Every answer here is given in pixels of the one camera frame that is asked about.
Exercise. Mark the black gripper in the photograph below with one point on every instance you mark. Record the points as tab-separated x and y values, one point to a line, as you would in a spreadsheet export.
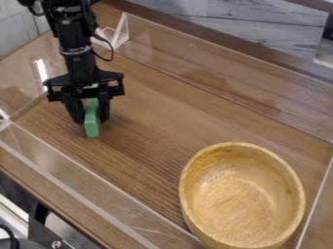
86	81

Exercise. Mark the green rectangular block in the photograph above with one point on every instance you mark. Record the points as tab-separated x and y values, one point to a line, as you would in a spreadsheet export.
91	118

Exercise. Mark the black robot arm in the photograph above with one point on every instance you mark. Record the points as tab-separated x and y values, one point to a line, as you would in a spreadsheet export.
72	23

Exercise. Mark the brown wooden bowl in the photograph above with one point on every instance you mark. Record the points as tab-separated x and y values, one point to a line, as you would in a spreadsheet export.
242	197

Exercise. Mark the black metal table leg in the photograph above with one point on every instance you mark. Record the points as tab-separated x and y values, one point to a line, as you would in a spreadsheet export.
40	213

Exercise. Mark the clear acrylic tray wall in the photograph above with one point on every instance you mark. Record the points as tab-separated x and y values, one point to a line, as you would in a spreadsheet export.
108	216

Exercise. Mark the clear acrylic corner bracket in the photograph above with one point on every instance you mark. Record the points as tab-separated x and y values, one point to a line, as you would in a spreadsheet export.
115	35

